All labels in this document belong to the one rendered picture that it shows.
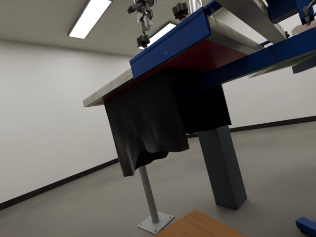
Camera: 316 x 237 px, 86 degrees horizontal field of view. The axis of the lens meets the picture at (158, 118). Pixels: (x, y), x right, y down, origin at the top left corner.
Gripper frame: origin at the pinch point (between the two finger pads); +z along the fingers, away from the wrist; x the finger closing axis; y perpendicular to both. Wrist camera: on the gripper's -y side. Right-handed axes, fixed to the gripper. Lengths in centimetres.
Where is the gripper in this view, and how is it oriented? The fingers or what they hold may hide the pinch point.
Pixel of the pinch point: (145, 30)
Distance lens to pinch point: 124.3
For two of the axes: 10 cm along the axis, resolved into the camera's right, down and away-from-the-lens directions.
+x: -6.2, 1.7, 7.7
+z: 2.5, 9.7, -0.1
